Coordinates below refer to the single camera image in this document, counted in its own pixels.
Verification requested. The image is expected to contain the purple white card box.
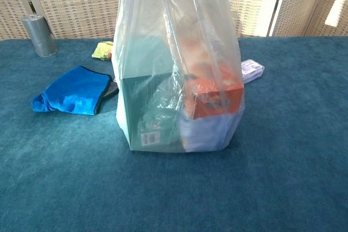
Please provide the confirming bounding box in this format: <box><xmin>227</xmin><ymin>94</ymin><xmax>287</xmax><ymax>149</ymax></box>
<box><xmin>240</xmin><ymin>59</ymin><xmax>265</xmax><ymax>84</ymax></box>

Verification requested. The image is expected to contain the yellow green snack packet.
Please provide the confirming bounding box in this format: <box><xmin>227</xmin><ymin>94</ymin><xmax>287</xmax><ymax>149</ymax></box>
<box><xmin>91</xmin><ymin>41</ymin><xmax>114</xmax><ymax>61</ymax></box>

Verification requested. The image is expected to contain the teal green carton box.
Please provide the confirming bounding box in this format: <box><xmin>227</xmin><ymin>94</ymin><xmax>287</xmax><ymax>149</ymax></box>
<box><xmin>119</xmin><ymin>35</ymin><xmax>182</xmax><ymax>148</ymax></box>

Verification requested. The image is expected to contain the teal table cover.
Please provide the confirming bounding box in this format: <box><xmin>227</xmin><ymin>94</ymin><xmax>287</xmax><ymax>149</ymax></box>
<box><xmin>0</xmin><ymin>35</ymin><xmax>348</xmax><ymax>232</ymax></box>

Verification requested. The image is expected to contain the orange snack box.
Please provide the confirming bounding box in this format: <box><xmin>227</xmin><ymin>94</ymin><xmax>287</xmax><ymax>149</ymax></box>
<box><xmin>178</xmin><ymin>17</ymin><xmax>244</xmax><ymax>120</ymax></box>

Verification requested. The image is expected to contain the clear plastic shopping bag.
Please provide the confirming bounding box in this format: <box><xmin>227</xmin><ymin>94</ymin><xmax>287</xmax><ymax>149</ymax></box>
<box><xmin>113</xmin><ymin>0</ymin><xmax>245</xmax><ymax>153</ymax></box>

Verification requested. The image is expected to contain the blue microfibre cloth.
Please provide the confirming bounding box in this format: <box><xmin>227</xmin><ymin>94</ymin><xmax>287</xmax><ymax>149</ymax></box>
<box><xmin>31</xmin><ymin>65</ymin><xmax>120</xmax><ymax>116</ymax></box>

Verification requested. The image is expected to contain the pale blue soft pack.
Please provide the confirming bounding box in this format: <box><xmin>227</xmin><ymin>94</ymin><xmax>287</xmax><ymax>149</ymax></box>
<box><xmin>178</xmin><ymin>111</ymin><xmax>240</xmax><ymax>153</ymax></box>

